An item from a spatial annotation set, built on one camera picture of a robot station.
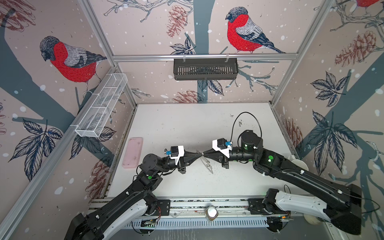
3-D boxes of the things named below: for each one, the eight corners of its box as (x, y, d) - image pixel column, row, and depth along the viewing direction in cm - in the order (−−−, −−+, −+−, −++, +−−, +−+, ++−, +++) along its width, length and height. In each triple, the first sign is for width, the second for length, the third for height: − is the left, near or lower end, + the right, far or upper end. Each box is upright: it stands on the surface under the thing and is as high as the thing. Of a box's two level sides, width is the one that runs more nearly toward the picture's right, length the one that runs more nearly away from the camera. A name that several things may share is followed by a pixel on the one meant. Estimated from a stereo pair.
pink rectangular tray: (121, 168, 89) (119, 166, 87) (130, 139, 103) (129, 137, 100) (139, 168, 89) (137, 166, 87) (146, 139, 103) (145, 137, 100)
